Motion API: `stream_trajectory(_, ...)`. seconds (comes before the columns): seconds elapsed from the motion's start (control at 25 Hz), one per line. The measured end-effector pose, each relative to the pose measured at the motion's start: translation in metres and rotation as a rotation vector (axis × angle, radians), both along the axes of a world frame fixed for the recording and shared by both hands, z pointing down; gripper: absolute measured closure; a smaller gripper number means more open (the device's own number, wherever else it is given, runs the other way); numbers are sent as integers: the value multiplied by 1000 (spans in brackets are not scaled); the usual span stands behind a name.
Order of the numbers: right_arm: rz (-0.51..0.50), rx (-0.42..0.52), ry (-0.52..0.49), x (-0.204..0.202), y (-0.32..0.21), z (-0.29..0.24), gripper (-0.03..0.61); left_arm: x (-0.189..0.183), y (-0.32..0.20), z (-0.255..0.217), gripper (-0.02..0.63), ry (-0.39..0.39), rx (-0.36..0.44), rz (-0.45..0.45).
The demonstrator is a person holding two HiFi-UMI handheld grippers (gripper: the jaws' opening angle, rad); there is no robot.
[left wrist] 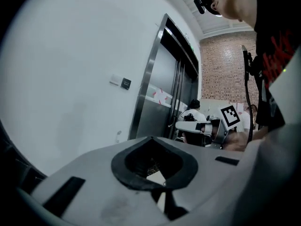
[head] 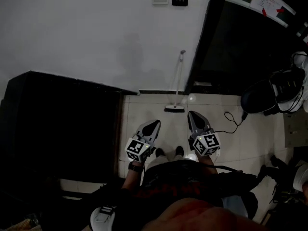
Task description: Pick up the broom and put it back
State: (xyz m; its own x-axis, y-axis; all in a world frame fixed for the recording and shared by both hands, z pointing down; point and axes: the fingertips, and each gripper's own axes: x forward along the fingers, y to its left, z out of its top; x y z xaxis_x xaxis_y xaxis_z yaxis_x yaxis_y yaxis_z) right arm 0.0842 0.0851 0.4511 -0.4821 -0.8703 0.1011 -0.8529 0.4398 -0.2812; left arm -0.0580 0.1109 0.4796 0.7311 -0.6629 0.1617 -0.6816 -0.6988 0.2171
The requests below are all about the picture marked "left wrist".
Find white wall switch plate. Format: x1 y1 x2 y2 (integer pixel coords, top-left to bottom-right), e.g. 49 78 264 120
109 73 121 86

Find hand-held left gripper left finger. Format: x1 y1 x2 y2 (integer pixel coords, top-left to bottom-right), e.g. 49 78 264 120
30 136 170 226

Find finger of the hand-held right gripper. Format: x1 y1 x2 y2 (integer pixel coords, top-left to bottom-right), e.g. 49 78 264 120
175 121 213 137

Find person's right hand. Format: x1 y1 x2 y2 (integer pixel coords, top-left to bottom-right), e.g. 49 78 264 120
222 131 248 152

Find red and white tape strips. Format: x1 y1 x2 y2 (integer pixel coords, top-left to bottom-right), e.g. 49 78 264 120
151 88 174 106

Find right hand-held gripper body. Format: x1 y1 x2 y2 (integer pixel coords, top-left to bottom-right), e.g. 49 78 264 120
209 104 241 151

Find black head-mounted camera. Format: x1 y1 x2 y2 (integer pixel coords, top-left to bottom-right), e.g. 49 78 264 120
193 0 208 15

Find black cable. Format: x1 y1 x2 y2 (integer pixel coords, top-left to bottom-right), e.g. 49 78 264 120
240 44 257 141

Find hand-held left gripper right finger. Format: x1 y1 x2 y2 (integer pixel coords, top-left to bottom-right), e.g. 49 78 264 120
152 136 246 221

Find steel elevator door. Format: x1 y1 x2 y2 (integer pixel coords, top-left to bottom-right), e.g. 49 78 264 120
127 13 201 146

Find person's head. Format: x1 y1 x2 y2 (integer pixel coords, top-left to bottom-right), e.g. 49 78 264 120
210 0 257 27

